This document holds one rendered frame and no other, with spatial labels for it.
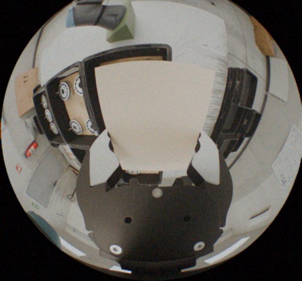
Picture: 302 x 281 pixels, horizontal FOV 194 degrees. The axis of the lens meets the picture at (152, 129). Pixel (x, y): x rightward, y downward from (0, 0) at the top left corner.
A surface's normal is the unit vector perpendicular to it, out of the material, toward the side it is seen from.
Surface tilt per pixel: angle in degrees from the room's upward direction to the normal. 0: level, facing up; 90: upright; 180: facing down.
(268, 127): 90
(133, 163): 0
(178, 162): 0
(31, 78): 74
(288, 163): 90
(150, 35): 0
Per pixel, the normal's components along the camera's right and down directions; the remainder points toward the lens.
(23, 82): 0.98, 0.12
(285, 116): -1.00, -0.01
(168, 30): 0.00, 0.54
